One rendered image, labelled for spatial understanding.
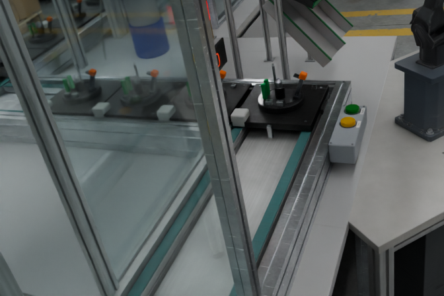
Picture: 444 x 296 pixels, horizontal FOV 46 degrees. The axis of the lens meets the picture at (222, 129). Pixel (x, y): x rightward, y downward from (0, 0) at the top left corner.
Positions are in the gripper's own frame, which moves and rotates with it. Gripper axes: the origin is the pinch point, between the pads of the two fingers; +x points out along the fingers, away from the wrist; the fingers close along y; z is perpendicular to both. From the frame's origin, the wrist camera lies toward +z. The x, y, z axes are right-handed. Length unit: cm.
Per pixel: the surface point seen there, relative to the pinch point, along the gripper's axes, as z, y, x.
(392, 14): -84, -286, 117
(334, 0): -67, -309, 182
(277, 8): -4.3, 9.5, 9.6
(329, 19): -17.6, -20.6, 11.6
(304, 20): -13.1, -5.5, 11.5
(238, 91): -25.2, 24.7, 22.5
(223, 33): -19, -37, 79
